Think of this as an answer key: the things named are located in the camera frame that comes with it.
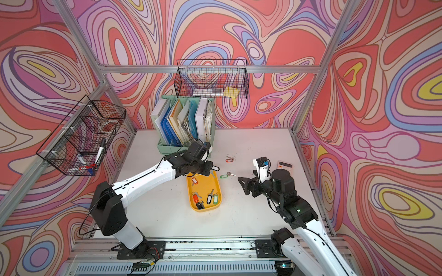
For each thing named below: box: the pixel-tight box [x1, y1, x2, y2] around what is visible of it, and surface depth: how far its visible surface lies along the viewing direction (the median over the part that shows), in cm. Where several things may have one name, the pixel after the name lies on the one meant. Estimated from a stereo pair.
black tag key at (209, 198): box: [206, 188, 215, 205], surface depth 90 cm
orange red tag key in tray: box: [192, 192, 203, 203], surface depth 90 cm
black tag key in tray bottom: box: [195, 200, 205, 210], surface depth 88 cm
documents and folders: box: [150, 97, 213, 146], surface depth 98 cm
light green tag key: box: [212, 192, 219, 205], surface depth 90 cm
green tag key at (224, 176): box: [219, 171, 236, 179], surface depth 98 cm
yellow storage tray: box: [186, 170, 223, 213], surface depth 91 cm
